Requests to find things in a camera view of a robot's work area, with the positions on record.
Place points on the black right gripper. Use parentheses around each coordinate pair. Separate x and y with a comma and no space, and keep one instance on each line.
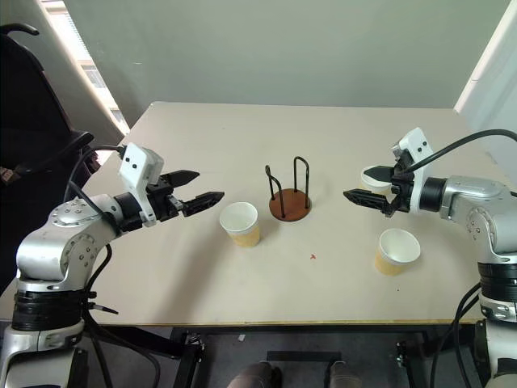
(400,190)

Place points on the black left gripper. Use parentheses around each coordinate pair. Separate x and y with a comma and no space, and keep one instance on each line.
(161,204)

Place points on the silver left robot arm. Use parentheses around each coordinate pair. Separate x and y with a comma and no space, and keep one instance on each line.
(44,246)

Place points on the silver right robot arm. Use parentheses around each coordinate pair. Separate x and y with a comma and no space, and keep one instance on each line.
(480,210)

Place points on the yellow white paper cup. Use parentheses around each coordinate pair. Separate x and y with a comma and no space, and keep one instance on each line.
(369,184)
(396,252)
(241,224)

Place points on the black chair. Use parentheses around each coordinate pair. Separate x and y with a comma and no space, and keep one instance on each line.
(32,121)

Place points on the dark rounded shape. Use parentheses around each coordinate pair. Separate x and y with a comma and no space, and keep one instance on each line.
(256,376)
(343,376)

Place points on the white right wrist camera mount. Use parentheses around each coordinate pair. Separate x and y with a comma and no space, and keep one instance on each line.
(418,147)

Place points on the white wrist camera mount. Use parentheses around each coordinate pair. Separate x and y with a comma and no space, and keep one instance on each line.
(137,161)
(418,147)

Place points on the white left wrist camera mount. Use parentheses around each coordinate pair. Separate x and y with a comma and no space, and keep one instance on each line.
(137,161)

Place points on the black metal table frame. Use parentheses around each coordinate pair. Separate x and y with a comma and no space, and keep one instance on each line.
(242,335)

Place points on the window with white frame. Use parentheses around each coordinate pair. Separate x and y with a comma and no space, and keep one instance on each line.
(87,64)

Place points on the white wall panel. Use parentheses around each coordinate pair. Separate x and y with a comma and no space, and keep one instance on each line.
(490,68)

